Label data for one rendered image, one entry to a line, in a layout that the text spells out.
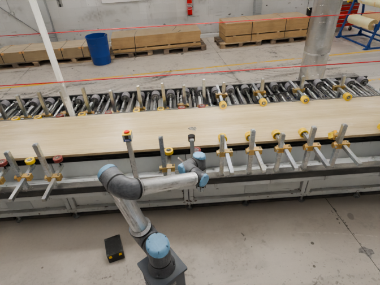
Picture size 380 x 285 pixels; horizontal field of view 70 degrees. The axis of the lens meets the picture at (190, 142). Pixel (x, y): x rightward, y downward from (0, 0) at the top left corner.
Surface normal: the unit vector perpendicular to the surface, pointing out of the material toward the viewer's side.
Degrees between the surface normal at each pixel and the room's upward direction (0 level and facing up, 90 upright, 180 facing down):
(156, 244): 5
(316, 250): 0
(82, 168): 90
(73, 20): 90
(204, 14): 90
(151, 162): 90
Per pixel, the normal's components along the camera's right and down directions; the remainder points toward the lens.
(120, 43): 0.17, 0.57
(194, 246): -0.05, -0.81
